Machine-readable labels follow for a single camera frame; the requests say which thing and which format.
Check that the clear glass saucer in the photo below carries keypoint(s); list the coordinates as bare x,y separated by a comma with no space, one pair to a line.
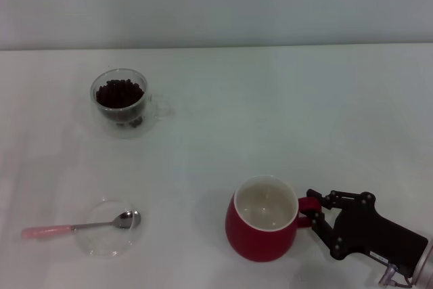
101,245

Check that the pile of coffee beans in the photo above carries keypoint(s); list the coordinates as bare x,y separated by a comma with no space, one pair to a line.
118,94

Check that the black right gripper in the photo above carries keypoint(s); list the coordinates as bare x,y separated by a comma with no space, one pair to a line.
372,235

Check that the double-wall glass cup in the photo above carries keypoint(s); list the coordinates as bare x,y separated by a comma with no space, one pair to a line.
116,130

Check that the red mug white inside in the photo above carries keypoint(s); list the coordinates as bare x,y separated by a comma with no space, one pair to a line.
257,245

